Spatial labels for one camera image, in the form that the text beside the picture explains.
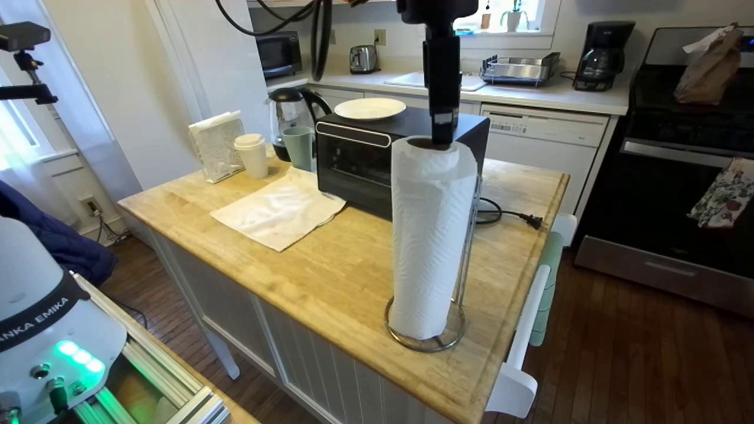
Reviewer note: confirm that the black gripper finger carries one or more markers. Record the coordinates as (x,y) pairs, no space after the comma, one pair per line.
(437,106)
(450,106)

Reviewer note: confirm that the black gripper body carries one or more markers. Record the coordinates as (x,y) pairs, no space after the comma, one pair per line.
(442,51)

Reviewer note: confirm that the white paper towel roll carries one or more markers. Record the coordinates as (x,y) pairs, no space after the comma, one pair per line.
(431,236)

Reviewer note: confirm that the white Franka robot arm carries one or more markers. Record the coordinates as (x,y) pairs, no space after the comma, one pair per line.
(39,314)

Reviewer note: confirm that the white kitchen counter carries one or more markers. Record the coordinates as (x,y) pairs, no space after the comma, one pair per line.
(549,96)

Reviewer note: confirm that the white kitchen island cabinet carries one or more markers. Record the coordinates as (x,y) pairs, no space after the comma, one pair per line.
(313,356)

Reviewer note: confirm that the patterned kitchen towel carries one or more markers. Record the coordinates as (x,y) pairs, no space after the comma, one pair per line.
(726,197)

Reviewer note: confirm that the white plate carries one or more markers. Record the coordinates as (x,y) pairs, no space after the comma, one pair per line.
(369,110)

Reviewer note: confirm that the silver toaster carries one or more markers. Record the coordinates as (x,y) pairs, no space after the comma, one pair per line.
(364,59)
(520,72)

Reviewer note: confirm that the white dishwasher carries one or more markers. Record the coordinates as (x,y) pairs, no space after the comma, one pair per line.
(543,149)

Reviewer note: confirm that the black toaster oven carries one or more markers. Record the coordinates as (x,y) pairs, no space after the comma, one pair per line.
(355,166)

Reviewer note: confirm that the green cup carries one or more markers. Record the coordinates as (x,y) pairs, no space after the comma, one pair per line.
(298,149)

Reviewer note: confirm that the glass electric kettle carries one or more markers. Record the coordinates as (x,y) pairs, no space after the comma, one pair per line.
(291,110)

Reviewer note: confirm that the black coffee maker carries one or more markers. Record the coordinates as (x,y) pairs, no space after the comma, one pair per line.
(602,59)

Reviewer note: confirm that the black microwave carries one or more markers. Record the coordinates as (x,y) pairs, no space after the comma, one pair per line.
(279,54)

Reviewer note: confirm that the white paper cup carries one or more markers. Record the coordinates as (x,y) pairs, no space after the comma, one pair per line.
(252,156)

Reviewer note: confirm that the white cloth napkin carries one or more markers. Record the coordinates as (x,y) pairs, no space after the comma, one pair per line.
(273,211)

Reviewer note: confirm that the green hanging towel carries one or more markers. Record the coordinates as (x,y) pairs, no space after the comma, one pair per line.
(547,290)

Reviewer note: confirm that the white napkin stack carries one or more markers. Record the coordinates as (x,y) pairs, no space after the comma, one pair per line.
(214,144)

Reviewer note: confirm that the black stove oven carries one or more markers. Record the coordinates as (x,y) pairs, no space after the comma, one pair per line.
(667,197)

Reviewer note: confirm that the brown paper bag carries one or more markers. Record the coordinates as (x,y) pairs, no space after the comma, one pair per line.
(709,72)

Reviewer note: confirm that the white towel bar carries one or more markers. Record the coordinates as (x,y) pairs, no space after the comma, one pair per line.
(514,385)

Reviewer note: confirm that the dark blue cloth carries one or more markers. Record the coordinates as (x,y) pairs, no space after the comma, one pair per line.
(55,238)

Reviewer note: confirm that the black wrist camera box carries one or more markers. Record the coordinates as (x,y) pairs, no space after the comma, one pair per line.
(437,11)

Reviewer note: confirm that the aluminium rail frame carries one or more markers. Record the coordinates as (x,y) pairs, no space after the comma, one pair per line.
(172,377)

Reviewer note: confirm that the camera on tripod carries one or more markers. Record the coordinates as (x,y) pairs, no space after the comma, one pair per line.
(25,38)

